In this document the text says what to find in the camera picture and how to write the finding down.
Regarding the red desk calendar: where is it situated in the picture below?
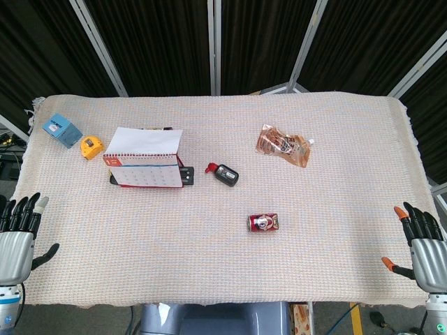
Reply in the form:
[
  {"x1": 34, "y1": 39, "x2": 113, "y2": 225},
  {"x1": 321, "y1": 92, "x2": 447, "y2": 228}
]
[{"x1": 102, "y1": 126, "x2": 185, "y2": 189}]

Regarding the copper spout pouch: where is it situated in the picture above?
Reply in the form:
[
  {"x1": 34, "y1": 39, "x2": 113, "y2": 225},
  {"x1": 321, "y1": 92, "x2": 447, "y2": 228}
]
[{"x1": 256, "y1": 123, "x2": 316, "y2": 170}]

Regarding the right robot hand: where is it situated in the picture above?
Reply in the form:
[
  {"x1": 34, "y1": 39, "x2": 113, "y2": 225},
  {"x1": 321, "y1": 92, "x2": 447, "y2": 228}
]
[{"x1": 381, "y1": 201, "x2": 447, "y2": 295}]

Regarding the beige woven tablecloth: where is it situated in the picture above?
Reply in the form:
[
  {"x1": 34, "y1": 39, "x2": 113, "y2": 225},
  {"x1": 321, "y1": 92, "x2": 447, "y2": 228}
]
[{"x1": 15, "y1": 91, "x2": 433, "y2": 310}]

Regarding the yellow tape measure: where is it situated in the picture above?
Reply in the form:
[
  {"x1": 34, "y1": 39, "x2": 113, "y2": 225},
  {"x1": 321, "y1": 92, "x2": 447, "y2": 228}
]
[{"x1": 80, "y1": 135, "x2": 107, "y2": 162}]

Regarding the black ink bottle red cap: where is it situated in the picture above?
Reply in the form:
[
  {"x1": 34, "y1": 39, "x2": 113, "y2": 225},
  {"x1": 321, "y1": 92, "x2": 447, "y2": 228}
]
[{"x1": 205, "y1": 162, "x2": 240, "y2": 188}]

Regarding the grey robot torso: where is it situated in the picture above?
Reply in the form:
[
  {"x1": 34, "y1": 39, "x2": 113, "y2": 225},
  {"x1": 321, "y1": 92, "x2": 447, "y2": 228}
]
[{"x1": 139, "y1": 301, "x2": 291, "y2": 335}]

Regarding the red cartoon drink can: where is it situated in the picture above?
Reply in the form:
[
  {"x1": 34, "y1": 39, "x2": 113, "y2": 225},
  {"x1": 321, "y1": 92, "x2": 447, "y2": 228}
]
[{"x1": 247, "y1": 212, "x2": 282, "y2": 233}]

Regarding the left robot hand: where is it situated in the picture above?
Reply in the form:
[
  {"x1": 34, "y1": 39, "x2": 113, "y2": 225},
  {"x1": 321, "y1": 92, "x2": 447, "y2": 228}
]
[{"x1": 0, "y1": 191, "x2": 61, "y2": 287}]

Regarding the blue floor cable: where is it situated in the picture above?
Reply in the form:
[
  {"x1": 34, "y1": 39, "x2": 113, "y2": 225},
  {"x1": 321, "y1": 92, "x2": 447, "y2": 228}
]
[{"x1": 333, "y1": 302, "x2": 361, "y2": 335}]

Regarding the blue cardboard box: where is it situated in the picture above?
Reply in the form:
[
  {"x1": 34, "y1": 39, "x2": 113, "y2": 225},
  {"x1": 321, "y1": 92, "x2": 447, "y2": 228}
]
[{"x1": 42, "y1": 112, "x2": 84, "y2": 150}]

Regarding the orange printed cardboard box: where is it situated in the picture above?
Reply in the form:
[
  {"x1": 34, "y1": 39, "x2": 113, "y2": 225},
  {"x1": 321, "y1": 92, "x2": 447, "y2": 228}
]
[{"x1": 291, "y1": 302, "x2": 314, "y2": 335}]

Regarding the black folding screen white frame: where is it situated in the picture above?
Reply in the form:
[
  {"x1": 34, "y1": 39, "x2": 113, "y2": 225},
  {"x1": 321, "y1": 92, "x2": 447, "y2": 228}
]
[{"x1": 0, "y1": 0, "x2": 447, "y2": 189}]

